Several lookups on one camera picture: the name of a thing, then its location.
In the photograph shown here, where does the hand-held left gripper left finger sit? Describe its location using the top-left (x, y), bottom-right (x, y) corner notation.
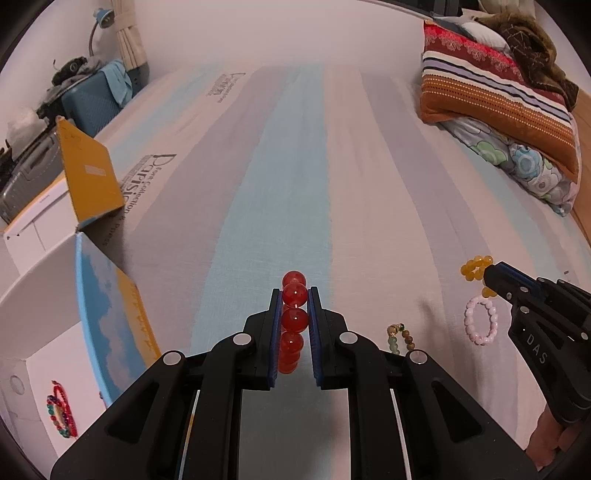
top-left (50, 289), bottom-right (282, 480)

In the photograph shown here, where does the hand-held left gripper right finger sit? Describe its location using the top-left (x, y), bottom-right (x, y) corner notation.
top-left (310, 287), bottom-right (541, 480)

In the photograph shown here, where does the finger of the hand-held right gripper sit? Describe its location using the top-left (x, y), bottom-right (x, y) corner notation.
top-left (482, 261), bottom-right (591, 423)
top-left (538, 278), bottom-right (591, 319)

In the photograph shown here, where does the red bead bracelet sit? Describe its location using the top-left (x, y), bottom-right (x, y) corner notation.
top-left (277, 271), bottom-right (310, 374)

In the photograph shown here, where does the yellow bead bracelet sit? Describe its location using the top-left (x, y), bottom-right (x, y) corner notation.
top-left (460, 255), bottom-right (497, 298)

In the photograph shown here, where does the white cardboard box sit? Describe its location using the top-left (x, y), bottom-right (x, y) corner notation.
top-left (0, 117), bottom-right (162, 462)

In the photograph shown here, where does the multicolour glass bead bracelet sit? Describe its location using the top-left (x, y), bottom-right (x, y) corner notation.
top-left (45, 397), bottom-right (77, 438)

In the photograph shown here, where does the person's right hand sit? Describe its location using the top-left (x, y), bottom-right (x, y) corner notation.
top-left (526, 406), bottom-right (571, 468)

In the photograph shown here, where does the floral pillow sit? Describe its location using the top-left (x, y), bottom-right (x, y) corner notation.
top-left (438, 115), bottom-right (581, 217)

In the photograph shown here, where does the wooden headboard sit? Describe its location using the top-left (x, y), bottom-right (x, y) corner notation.
top-left (570, 83), bottom-right (591, 232)

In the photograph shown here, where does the striped bed sheet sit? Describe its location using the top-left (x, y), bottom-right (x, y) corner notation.
top-left (92, 62), bottom-right (591, 462)

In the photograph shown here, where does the striped red brown pillow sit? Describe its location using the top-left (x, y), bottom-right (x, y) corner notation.
top-left (419, 21), bottom-right (581, 180)

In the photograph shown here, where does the brown fleece blanket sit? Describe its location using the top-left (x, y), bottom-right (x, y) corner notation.
top-left (478, 11), bottom-right (581, 112)

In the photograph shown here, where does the white cabinet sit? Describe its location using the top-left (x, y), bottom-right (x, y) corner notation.
top-left (4, 178), bottom-right (77, 274)

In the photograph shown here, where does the white pillow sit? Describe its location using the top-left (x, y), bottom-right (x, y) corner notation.
top-left (455, 18), bottom-right (511, 50)

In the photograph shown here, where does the grey suitcase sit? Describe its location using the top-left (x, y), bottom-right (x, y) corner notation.
top-left (0, 131), bottom-right (66, 225)

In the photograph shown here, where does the blue suitcase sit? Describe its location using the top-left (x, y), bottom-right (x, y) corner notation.
top-left (62, 62), bottom-right (136, 138)

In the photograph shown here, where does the light blue cloth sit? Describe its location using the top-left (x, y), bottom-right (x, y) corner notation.
top-left (99, 60), bottom-right (136, 105)

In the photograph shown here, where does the dark window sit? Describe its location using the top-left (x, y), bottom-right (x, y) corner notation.
top-left (392, 0), bottom-right (462, 18)

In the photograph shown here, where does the white plastic bag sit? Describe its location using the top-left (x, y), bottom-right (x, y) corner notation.
top-left (7, 113), bottom-right (45, 145)

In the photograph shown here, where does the beige curtain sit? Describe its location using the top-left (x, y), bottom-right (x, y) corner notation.
top-left (113, 0), bottom-right (149, 71)

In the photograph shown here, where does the black clutter pile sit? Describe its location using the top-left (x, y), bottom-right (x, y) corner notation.
top-left (37, 55), bottom-right (101, 116)

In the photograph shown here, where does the blue desk lamp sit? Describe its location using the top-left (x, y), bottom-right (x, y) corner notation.
top-left (89, 8), bottom-right (116, 55)

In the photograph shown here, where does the pale pink bead bracelet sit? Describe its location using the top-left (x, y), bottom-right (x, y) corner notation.
top-left (465, 296), bottom-right (499, 346)

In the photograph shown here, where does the brown green wooden bead bracelet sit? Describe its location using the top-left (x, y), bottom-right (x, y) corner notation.
top-left (387, 324), bottom-right (416, 356)

